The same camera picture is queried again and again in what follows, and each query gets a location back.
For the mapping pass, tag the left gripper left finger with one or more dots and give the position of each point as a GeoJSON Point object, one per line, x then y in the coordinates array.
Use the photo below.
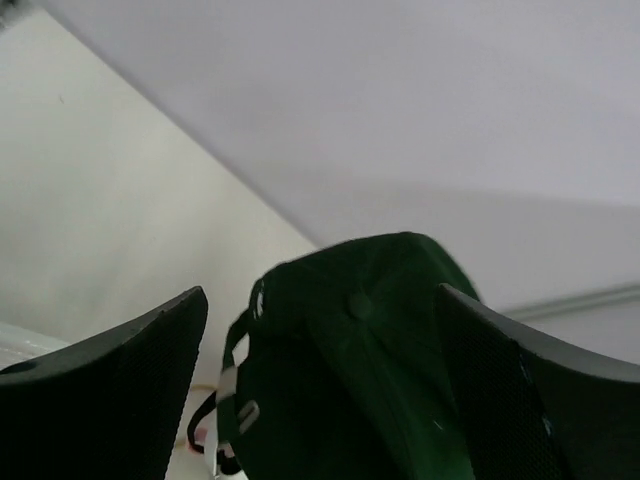
{"type": "Point", "coordinates": [107, 407]}

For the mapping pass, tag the black baseball cap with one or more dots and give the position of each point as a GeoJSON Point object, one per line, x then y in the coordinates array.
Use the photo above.
{"type": "Point", "coordinates": [202, 438]}

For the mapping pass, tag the dark green baseball cap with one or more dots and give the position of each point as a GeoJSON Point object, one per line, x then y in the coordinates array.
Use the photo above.
{"type": "Point", "coordinates": [335, 369]}

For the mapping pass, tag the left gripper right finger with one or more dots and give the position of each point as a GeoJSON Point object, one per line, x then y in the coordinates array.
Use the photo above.
{"type": "Point", "coordinates": [533, 406]}

